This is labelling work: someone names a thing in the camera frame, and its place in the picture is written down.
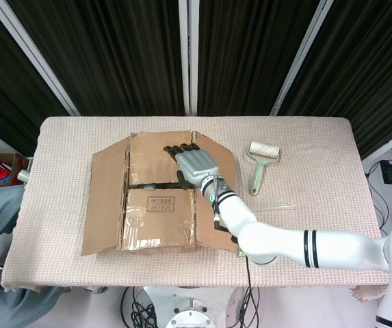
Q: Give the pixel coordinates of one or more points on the green lint roller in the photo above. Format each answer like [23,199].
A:
[263,152]

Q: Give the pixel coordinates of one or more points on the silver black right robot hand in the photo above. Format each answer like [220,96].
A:
[197,167]

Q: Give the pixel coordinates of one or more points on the white frame post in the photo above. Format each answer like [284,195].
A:
[183,58]
[390,141]
[33,58]
[301,58]

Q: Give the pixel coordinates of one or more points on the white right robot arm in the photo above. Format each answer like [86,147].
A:
[271,239]

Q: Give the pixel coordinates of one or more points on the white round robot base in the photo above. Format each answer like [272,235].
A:
[189,314]

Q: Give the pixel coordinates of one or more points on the clear plastic tube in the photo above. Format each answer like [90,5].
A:
[277,207]

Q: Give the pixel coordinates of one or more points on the black pleated curtain panel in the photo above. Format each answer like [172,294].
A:
[370,68]
[243,58]
[4,85]
[113,61]

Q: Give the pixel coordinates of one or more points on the brown cardboard box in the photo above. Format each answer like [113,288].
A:
[158,208]

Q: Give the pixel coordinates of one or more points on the grey trousered person leg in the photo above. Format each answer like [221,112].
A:
[0,239]

